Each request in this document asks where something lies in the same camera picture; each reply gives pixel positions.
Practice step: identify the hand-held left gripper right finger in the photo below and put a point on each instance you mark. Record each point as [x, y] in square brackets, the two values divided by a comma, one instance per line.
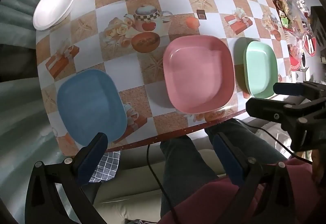
[229, 160]

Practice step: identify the blue square plate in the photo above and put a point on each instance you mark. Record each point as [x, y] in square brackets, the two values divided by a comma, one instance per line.
[89, 106]

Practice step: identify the person's right forearm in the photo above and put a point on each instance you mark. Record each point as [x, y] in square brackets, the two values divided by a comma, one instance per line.
[318, 165]

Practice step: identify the grey-green curtain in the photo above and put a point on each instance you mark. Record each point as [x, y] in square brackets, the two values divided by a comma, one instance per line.
[20, 117]

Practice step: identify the small white plate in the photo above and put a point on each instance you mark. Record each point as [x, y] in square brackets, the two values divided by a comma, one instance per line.
[53, 6]

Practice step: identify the person's right leg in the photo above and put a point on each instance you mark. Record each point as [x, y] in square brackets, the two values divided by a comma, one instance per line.
[259, 145]

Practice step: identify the pile of snack packets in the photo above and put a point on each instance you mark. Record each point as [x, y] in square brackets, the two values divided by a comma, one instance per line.
[293, 15]

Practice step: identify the person's left leg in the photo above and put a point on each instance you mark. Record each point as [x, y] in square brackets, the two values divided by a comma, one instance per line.
[183, 162]

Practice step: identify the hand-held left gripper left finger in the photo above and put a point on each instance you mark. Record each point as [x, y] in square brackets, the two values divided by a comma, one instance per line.
[93, 160]

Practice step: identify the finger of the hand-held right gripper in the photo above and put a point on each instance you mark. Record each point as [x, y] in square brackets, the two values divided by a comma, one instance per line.
[289, 89]
[267, 109]

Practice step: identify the grey checkered cloth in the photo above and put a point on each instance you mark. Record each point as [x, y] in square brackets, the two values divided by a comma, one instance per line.
[105, 166]

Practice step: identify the checkered printed tablecloth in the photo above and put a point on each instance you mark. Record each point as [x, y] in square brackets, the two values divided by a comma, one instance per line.
[119, 73]

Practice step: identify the green square plate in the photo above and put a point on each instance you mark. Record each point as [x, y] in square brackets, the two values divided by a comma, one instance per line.
[261, 68]

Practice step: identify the person's leg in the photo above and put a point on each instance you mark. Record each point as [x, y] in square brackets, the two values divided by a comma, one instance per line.
[259, 145]
[183, 162]

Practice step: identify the pink square plate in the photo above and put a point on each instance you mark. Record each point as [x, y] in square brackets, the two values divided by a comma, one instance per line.
[198, 73]

